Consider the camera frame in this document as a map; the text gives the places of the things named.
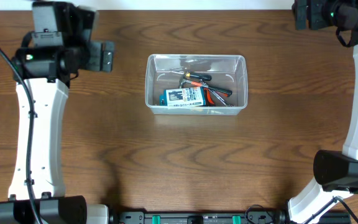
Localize clear plastic container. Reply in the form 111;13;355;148
145;54;248;115

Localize blue white cardboard box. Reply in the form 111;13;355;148
159;87;206;107

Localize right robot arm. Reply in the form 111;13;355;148
274;0;358;223

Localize red handled pliers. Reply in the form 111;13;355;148
203;88;216;106

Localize thin yellow black screwdriver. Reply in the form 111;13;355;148
171;71;212;81

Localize left black cable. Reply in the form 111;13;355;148
0;23;43;224

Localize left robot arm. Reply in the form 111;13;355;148
0;1;114;223

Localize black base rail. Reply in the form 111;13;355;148
109;207;352;224

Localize silver metal wrench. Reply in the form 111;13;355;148
211;91;233;106

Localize small black orange hammer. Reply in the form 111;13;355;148
179;76;232;97

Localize black cable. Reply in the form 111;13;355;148
0;23;43;224
303;196;358;224

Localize right black cable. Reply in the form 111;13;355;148
303;196;358;224

